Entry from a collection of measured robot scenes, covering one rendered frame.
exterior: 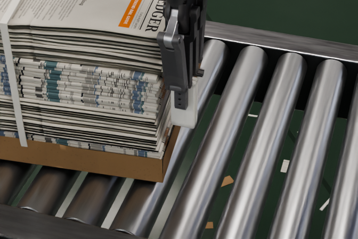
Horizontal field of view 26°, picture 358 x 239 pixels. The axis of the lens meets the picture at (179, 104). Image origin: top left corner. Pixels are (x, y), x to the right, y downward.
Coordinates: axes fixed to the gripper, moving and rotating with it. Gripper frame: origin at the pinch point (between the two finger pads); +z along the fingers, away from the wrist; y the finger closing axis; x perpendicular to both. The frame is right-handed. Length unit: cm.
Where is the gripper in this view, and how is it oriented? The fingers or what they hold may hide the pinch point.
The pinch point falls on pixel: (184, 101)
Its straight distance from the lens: 94.9
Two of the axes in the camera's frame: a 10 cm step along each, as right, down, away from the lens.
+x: 9.5, 1.8, -2.3
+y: -3.0, 5.9, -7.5
